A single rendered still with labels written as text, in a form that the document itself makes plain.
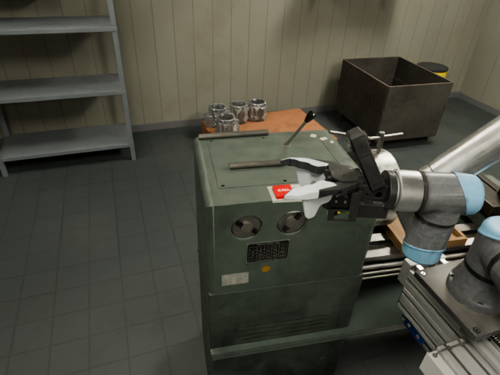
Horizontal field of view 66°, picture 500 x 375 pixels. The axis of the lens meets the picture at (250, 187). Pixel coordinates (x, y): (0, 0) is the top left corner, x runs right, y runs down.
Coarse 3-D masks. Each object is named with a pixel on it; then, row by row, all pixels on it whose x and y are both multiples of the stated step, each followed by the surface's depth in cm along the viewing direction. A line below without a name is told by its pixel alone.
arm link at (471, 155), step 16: (480, 128) 77; (496, 128) 74; (464, 144) 77; (480, 144) 75; (496, 144) 74; (432, 160) 81; (448, 160) 78; (464, 160) 76; (480, 160) 75; (496, 160) 75
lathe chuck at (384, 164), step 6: (372, 150) 151; (384, 150) 151; (378, 156) 146; (384, 156) 147; (390, 156) 147; (378, 162) 144; (384, 162) 144; (390, 162) 145; (396, 162) 145; (384, 168) 143; (390, 168) 143; (396, 168) 144; (390, 210) 144; (390, 216) 146; (396, 216) 147; (378, 222) 149; (390, 222) 151
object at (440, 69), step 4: (420, 64) 478; (424, 64) 479; (428, 64) 480; (432, 64) 480; (436, 64) 481; (440, 64) 482; (428, 68) 463; (432, 68) 464; (436, 68) 465; (440, 68) 466; (444, 68) 466; (448, 68) 469; (436, 72) 461; (440, 72) 461; (444, 72) 464; (444, 76) 468
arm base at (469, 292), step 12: (456, 276) 100; (468, 276) 97; (480, 276) 94; (456, 288) 99; (468, 288) 96; (480, 288) 95; (492, 288) 93; (456, 300) 99; (468, 300) 97; (480, 300) 96; (492, 300) 94; (480, 312) 96; (492, 312) 96
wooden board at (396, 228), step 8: (392, 224) 169; (400, 224) 169; (392, 232) 161; (400, 232) 164; (456, 232) 164; (392, 240) 162; (400, 240) 157; (456, 240) 159; (464, 240) 160; (400, 248) 156
